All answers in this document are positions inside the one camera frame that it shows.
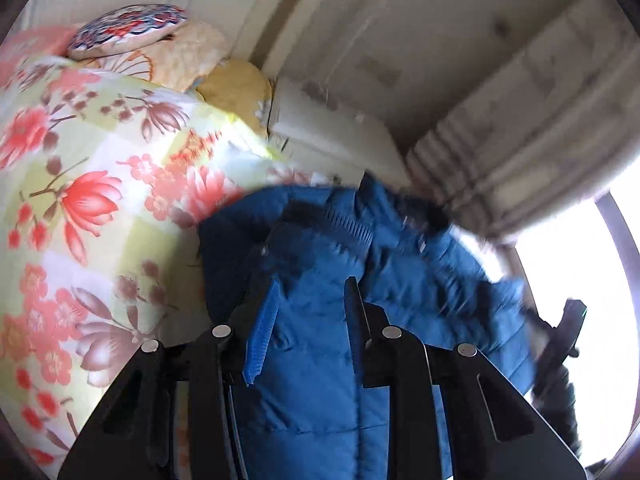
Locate sailboat print curtain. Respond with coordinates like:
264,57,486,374
405,0,640,246

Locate white nightstand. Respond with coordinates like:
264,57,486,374
270,77,407,187

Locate floral quilt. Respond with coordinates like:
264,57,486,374
0,55,326,476

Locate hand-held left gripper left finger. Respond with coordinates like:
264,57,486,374
57,275,281,480

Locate yellow sunflower blanket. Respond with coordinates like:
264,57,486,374
197,60,273,138

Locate pink pillow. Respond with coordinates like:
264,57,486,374
0,25,76,76

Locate blue puffer jacket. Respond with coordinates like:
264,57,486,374
197,172,541,480

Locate round patterned cushion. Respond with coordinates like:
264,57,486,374
67,4,190,61

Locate beige pillow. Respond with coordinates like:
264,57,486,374
95,21,231,93

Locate person's right forearm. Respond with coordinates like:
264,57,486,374
547,370,586,466

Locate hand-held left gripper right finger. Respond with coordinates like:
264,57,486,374
345,276,587,480

